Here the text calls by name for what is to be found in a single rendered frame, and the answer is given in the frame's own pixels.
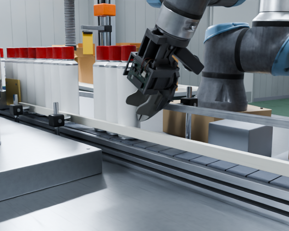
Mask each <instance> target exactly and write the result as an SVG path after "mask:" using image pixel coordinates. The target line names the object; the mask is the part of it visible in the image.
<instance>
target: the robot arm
mask: <svg viewBox="0 0 289 231"><path fill-rule="evenodd" d="M146 1H147V3H148V4H149V5H150V6H152V7H155V8H160V10H159V13H158V16H157V18H156V25H155V27H154V28H147V29H146V32H145V34H144V37H143V40H142V43H141V45H140V48H139V50H138V52H131V53H130V56H129V59H128V61H127V64H126V67H125V70H124V72H123V75H124V76H125V75H127V79H128V80H129V81H130V82H131V83H132V84H133V85H134V86H135V87H136V88H137V90H136V91H135V92H134V93H132V94H130V95H129V96H128V97H127V98H126V104H128V105H133V106H137V109H136V111H135V113H136V114H137V116H138V120H139V121H140V122H142V121H145V120H148V119H150V118H151V117H153V116H154V115H155V114H157V113H158V112H159V111H161V110H162V109H163V108H164V107H166V106H167V105H168V104H169V103H170V102H171V100H172V99H173V97H174V94H175V91H176V89H177V87H178V85H177V82H178V77H180V74H179V69H180V68H179V67H178V66H177V65H178V63H177V61H176V60H175V59H174V58H173V57H172V55H173V56H174V57H175V58H177V59H178V60H179V61H180V62H181V63H182V65H183V67H184V69H185V70H187V71H189V72H194V73H195V74H196V75H199V74H200V72H201V71H202V77H201V82H200V84H199V86H198V89H197V92H196V95H195V96H194V98H197V99H198V107H203V108H209V109H216V110H226V111H232V112H241V111H246V110H247V107H248V100H247V97H246V92H245V86H244V73H245V72H246V73H257V74H267V75H273V76H289V0H261V2H260V13H259V14H258V16H256V17H255V18H254V19H253V20H252V28H250V27H249V24H248V23H246V22H228V23H220V24H215V25H212V26H210V27H208V28H207V30H206V34H205V40H204V53H203V64H202V63H201V62H200V60H199V58H198V57H197V56H196V55H194V54H192V53H191V52H190V51H189V50H188V49H187V48H186V47H187V46H188V44H189V42H190V39H191V38H192V37H193V35H194V33H195V31H196V29H197V26H198V24H199V22H200V20H201V18H202V16H203V14H204V12H205V10H206V7H207V6H224V7H233V6H238V5H241V4H242V3H244V2H245V1H246V0H146ZM131 59H133V62H132V65H131V67H130V70H127V68H128V65H129V63H130V60H131Z"/></svg>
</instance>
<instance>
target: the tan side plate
mask: <svg viewBox="0 0 289 231"><path fill-rule="evenodd" d="M5 82H6V102H7V105H13V104H14V102H13V95H14V94H17V98H18V103H19V102H21V91H20V80H18V79H10V78H5Z"/></svg>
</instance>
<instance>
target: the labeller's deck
mask: <svg viewBox="0 0 289 231"><path fill-rule="evenodd" d="M0 139H1V144H0V201H2V200H5V199H9V198H13V197H16V196H20V195H23V194H27V193H31V192H35V191H38V190H41V189H45V188H48V187H52V186H56V185H60V184H63V183H66V182H71V181H74V180H77V179H81V178H85V177H88V176H92V175H96V174H99V173H102V149H99V148H96V147H93V146H89V145H86V144H84V143H80V142H77V141H74V140H71V139H68V138H65V137H61V136H58V135H55V134H52V133H49V132H45V131H42V130H39V129H37V128H33V127H30V126H27V125H24V124H21V123H18V122H15V121H11V120H8V119H5V118H2V117H0Z"/></svg>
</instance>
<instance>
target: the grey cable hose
mask: <svg viewBox="0 0 289 231"><path fill-rule="evenodd" d="M74 1H75V0H64V9H65V10H64V12H65V13H64V14H65V16H64V17H65V39H66V41H65V42H66V43H65V44H66V45H65V46H73V47H74V50H77V46H76V43H75V42H76V40H75V39H76V38H75V8H74V6H75V5H74Z"/></svg>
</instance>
